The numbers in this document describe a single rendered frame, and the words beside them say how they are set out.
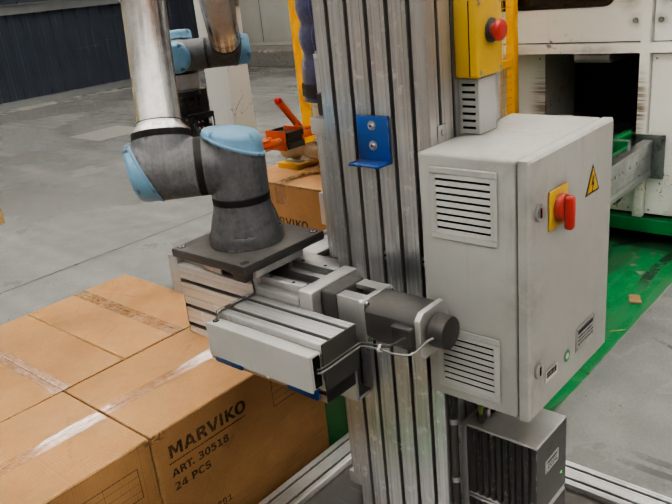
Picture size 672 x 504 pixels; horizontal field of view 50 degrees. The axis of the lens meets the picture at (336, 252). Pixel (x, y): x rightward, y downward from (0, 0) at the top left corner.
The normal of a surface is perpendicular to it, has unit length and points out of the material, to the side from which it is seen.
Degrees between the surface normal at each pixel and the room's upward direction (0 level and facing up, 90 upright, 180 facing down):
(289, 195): 90
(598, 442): 0
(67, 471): 0
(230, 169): 90
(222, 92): 90
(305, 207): 90
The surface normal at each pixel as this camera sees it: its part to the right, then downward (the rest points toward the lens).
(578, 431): -0.10, -0.93
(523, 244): -0.65, 0.33
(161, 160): 0.07, 0.01
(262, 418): 0.75, 0.16
